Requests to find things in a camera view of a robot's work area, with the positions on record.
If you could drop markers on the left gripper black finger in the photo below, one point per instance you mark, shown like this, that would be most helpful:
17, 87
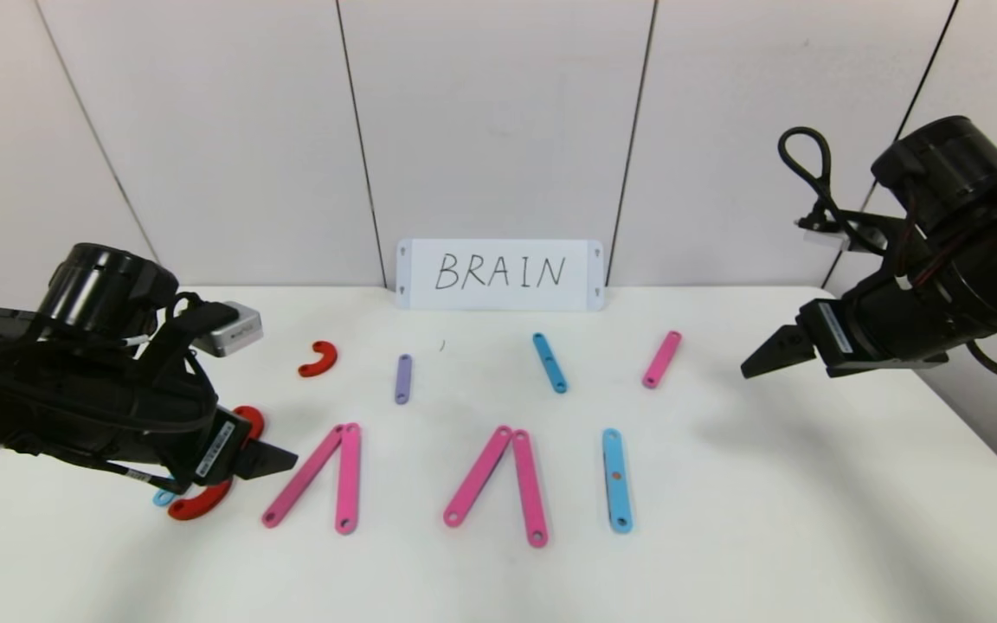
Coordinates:
266, 460

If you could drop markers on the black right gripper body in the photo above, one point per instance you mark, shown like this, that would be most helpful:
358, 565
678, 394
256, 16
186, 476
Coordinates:
829, 333

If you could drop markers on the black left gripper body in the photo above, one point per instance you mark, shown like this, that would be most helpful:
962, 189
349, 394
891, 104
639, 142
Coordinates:
220, 448

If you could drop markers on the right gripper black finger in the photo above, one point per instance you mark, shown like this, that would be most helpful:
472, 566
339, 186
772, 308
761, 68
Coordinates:
784, 350

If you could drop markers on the long pink plastic bar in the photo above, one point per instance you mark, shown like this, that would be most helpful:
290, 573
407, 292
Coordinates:
530, 489
304, 476
477, 476
349, 478

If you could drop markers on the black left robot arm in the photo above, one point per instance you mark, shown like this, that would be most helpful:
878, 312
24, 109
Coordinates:
48, 389

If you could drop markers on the white BRAIN word card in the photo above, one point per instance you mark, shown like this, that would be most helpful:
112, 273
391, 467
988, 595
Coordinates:
498, 298

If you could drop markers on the large red curved piece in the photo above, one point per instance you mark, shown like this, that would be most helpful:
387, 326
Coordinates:
200, 506
254, 421

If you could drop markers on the long blue plastic bar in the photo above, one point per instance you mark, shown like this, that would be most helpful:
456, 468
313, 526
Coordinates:
163, 497

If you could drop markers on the small red curved piece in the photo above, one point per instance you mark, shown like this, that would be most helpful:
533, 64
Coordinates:
328, 356

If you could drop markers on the short pink plastic bar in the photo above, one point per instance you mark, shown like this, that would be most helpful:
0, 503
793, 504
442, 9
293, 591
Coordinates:
661, 360

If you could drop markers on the short purple plastic bar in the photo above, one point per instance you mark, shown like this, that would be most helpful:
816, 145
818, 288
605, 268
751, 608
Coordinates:
403, 379

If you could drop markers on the long blue bar orange dot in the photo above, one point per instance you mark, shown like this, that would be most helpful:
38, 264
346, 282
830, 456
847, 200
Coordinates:
616, 497

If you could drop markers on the short blue plastic bar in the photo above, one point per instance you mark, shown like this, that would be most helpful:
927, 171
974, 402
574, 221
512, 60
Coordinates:
549, 363

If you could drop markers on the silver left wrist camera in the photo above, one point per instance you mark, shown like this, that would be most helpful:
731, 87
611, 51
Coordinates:
234, 333

